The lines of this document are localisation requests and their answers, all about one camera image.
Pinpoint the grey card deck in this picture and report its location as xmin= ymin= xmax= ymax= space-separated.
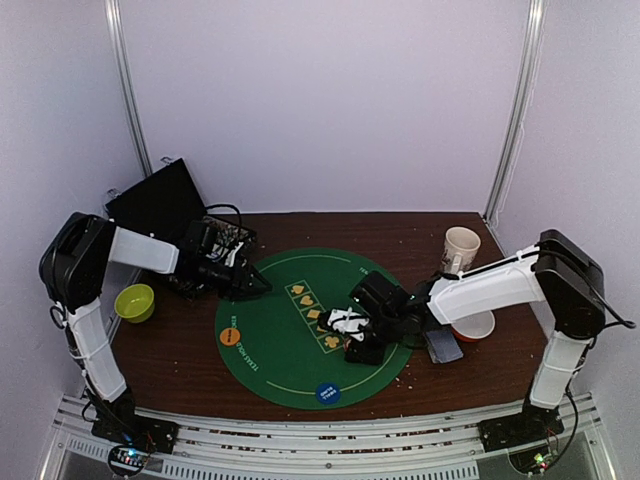
xmin=424 ymin=329 xmax=464 ymax=364

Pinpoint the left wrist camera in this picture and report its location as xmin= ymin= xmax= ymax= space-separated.
xmin=212 ymin=241 xmax=245 ymax=267

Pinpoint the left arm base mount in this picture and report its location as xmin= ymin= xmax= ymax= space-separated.
xmin=91 ymin=410 xmax=179 ymax=454

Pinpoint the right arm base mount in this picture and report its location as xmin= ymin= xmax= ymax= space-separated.
xmin=477 ymin=406 xmax=564 ymax=452

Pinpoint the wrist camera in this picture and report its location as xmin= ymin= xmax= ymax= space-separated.
xmin=317 ymin=307 xmax=370 ymax=335
xmin=212 ymin=241 xmax=245 ymax=267

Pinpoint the right aluminium frame post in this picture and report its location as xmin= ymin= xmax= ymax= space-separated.
xmin=484 ymin=0 xmax=548 ymax=227

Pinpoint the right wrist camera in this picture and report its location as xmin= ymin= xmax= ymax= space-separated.
xmin=317 ymin=307 xmax=370 ymax=335

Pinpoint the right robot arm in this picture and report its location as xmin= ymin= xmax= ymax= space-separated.
xmin=215 ymin=230 xmax=605 ymax=442

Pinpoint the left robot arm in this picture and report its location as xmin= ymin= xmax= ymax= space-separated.
xmin=39 ymin=212 xmax=272 ymax=444

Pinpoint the black poker chip case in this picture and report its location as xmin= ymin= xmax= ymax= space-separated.
xmin=105 ymin=159 xmax=257 ymax=299

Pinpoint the front aluminium rail frame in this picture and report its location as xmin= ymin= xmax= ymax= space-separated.
xmin=36 ymin=394 xmax=620 ymax=479

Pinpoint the cream mug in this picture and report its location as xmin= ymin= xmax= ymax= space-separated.
xmin=441 ymin=226 xmax=481 ymax=274

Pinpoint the round green poker mat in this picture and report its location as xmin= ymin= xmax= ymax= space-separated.
xmin=215 ymin=248 xmax=412 ymax=410

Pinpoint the blue small blind button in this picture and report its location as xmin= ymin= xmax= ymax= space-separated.
xmin=315 ymin=382 xmax=341 ymax=405

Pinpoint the white orange bowl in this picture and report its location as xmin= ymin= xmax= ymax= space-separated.
xmin=451 ymin=311 xmax=495 ymax=342

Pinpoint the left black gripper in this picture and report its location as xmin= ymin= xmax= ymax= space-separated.
xmin=188 ymin=258 xmax=272 ymax=301

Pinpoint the orange big blind button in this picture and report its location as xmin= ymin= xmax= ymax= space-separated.
xmin=219 ymin=327 xmax=241 ymax=347

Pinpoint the lime green bowl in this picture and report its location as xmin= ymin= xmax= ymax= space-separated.
xmin=114 ymin=284 xmax=155 ymax=324

